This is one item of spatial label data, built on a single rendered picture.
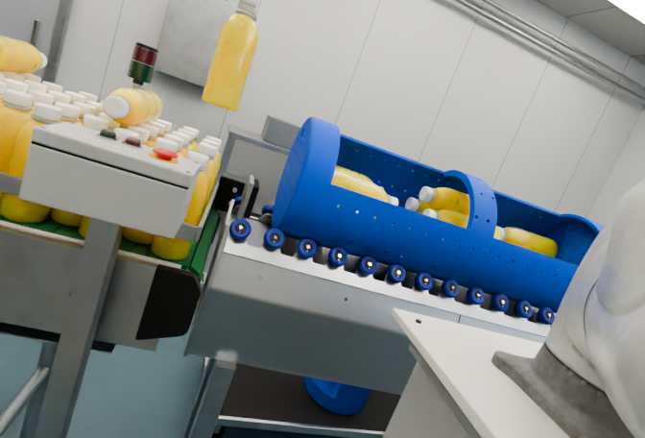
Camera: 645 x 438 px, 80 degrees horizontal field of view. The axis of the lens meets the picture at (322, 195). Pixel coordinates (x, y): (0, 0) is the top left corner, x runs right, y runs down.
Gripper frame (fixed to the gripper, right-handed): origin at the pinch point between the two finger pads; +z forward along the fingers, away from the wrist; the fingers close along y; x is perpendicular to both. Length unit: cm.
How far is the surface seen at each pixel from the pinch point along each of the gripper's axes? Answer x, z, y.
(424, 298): -58, 49, -2
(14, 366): 48, 141, 61
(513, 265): -74, 35, -4
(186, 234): -1.9, 45.2, -11.5
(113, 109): 15.9, 28.5, -6.2
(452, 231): -55, 31, -5
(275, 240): -19.1, 45.2, -1.6
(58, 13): 176, 7, 320
